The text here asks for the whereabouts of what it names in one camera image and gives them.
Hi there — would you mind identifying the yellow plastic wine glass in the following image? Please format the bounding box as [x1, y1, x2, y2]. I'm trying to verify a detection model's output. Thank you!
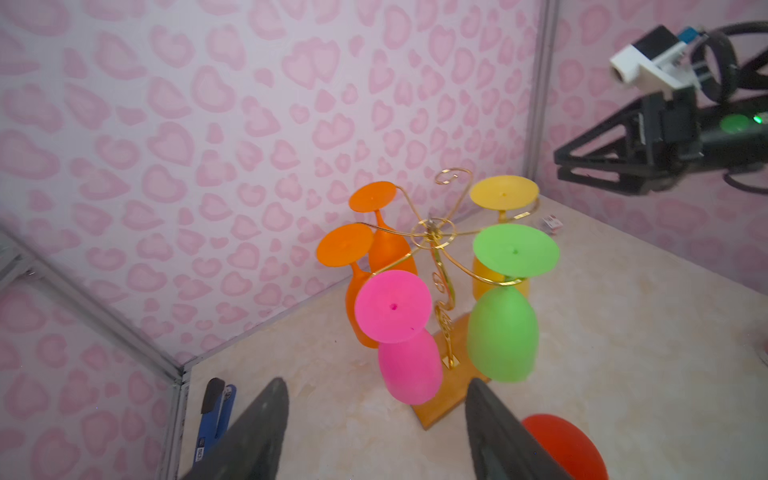
[470, 175, 540, 300]

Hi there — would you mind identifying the aluminium frame corner post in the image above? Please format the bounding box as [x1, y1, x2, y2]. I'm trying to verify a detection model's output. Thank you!
[522, 0, 561, 180]
[1, 228, 185, 479]

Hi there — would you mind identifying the green plastic wine glass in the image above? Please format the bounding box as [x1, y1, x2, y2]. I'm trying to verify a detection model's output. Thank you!
[466, 224, 560, 383]

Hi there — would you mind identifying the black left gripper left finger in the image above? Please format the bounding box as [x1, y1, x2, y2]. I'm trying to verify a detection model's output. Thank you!
[183, 377, 289, 480]

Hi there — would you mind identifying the blue black stapler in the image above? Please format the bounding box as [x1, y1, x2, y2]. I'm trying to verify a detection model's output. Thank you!
[193, 377, 237, 464]

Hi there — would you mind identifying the orange wine glass front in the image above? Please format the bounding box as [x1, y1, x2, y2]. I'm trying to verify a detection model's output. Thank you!
[316, 222, 380, 350]

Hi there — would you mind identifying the pink plastic wine glass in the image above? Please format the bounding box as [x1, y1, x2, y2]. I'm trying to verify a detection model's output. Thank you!
[355, 270, 443, 405]

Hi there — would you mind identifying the aluminium frame corner post right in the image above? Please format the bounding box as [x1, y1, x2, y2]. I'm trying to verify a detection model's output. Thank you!
[522, 0, 561, 180]

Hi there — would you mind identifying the red plastic wine glass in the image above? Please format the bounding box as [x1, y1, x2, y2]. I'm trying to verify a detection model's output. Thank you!
[522, 414, 609, 480]

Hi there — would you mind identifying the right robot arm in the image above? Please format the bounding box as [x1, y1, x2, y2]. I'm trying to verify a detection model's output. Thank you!
[554, 21, 767, 196]

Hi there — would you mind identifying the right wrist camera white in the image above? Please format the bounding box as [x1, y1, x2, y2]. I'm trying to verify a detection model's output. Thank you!
[609, 25, 701, 99]

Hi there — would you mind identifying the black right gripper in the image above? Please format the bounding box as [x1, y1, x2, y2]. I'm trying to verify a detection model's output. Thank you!
[553, 89, 718, 196]

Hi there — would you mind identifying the wooden rack base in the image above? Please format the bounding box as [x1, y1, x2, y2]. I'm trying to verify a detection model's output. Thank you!
[412, 314, 490, 430]

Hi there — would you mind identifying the orange wine glass rear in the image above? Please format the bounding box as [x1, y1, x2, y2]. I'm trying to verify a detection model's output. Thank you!
[349, 181, 411, 272]

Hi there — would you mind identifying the gold wire glass rack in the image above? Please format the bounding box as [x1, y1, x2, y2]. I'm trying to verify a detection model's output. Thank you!
[373, 167, 540, 368]

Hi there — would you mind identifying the aluminium frame corner post left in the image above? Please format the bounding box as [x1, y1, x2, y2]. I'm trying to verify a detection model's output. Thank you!
[1, 228, 185, 479]

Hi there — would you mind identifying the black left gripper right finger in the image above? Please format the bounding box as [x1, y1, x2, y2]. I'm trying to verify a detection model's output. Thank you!
[465, 378, 570, 480]

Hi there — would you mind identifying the orange wine glass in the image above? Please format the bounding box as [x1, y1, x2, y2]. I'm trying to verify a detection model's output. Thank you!
[349, 181, 411, 272]
[316, 222, 380, 350]

